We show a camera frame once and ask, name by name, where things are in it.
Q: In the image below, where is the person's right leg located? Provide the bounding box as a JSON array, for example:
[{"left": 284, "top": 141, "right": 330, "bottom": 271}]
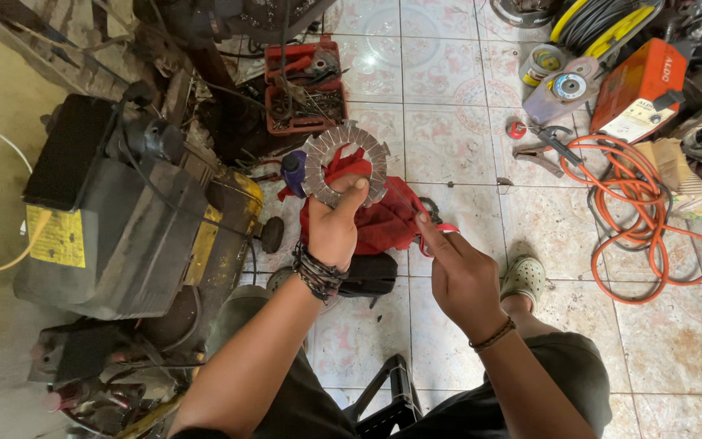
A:
[{"left": 500, "top": 294, "right": 556, "bottom": 341}]

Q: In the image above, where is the person's left hand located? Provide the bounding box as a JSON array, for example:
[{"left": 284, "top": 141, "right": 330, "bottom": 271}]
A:
[{"left": 301, "top": 176, "right": 370, "bottom": 273}]

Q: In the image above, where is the stack of dark braided bracelets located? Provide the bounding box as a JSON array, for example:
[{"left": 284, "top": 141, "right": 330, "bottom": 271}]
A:
[{"left": 292, "top": 241, "right": 349, "bottom": 304}]

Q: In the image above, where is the orange welding machine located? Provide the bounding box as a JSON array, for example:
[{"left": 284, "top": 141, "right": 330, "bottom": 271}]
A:
[{"left": 589, "top": 38, "right": 690, "bottom": 145}]

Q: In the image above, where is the greasy engine block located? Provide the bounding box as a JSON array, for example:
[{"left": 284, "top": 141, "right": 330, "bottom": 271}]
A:
[{"left": 27, "top": 317, "right": 207, "bottom": 439}]

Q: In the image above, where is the yellow hose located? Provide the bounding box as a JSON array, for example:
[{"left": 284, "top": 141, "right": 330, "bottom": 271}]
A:
[{"left": 0, "top": 210, "right": 54, "bottom": 273}]

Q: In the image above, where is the coiled orange cable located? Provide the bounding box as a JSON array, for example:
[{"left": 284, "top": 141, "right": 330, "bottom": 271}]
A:
[{"left": 561, "top": 134, "right": 702, "bottom": 305}]

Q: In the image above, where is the round metal rim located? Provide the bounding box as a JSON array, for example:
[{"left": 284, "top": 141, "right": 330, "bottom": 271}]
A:
[{"left": 490, "top": 0, "right": 563, "bottom": 29}]

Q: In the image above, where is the dark machine on stand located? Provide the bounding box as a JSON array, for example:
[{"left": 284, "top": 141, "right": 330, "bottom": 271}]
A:
[{"left": 132, "top": 0, "right": 341, "bottom": 161}]

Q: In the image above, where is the torn cardboard piece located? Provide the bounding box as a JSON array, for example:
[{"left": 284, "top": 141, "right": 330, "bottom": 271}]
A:
[{"left": 631, "top": 138, "right": 702, "bottom": 197}]

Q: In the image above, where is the rusty ground clamp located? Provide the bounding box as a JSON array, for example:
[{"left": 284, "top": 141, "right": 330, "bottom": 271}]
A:
[{"left": 512, "top": 143, "right": 566, "bottom": 179}]

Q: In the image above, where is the yellow cable reel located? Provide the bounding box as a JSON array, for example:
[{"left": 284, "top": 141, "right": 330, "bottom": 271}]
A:
[{"left": 549, "top": 0, "right": 666, "bottom": 62}]

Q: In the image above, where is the thin red-handled wire tool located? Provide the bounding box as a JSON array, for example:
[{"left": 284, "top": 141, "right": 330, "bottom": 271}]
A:
[{"left": 384, "top": 177, "right": 460, "bottom": 257}]

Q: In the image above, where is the red tool tray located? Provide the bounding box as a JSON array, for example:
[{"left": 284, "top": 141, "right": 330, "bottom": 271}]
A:
[{"left": 264, "top": 38, "right": 350, "bottom": 137}]

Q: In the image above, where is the black compressor wheel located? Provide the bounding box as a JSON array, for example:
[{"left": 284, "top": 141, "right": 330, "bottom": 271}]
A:
[{"left": 258, "top": 216, "right": 286, "bottom": 255}]

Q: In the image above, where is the person's right hand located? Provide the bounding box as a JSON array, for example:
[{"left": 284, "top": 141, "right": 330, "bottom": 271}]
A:
[{"left": 416, "top": 211, "right": 509, "bottom": 343}]

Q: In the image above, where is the toothed metal ring plate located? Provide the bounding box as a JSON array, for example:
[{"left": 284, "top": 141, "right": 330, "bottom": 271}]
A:
[{"left": 301, "top": 120, "right": 391, "bottom": 209}]

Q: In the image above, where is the black bag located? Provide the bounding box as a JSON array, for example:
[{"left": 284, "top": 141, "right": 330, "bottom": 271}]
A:
[{"left": 338, "top": 252, "right": 399, "bottom": 300}]

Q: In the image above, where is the black and yellow air compressor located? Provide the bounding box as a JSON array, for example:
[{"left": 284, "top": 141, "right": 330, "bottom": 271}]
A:
[{"left": 13, "top": 91, "right": 267, "bottom": 322}]

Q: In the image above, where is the brown braided bracelet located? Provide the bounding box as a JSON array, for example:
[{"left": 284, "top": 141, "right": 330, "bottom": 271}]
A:
[{"left": 468, "top": 316, "right": 518, "bottom": 354}]

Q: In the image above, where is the black electrode holder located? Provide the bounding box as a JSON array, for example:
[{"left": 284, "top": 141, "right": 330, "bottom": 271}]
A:
[{"left": 535, "top": 125, "right": 585, "bottom": 167}]

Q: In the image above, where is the purple bottle with black cap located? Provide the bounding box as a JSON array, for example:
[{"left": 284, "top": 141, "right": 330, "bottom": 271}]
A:
[{"left": 280, "top": 150, "right": 308, "bottom": 200}]

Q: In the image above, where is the red cloth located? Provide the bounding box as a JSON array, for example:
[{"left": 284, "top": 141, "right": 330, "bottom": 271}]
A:
[{"left": 278, "top": 146, "right": 444, "bottom": 257}]

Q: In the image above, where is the grinding disc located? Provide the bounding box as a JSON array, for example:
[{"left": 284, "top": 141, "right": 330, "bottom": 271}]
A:
[{"left": 553, "top": 72, "right": 589, "bottom": 102}]

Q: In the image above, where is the green clog shoe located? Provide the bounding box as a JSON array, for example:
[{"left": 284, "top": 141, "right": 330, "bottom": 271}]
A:
[
  {"left": 500, "top": 254, "right": 547, "bottom": 313},
  {"left": 265, "top": 266, "right": 296, "bottom": 295}
]

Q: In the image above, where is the black plastic stool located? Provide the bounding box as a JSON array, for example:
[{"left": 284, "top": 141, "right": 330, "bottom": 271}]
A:
[{"left": 342, "top": 354, "right": 424, "bottom": 439}]

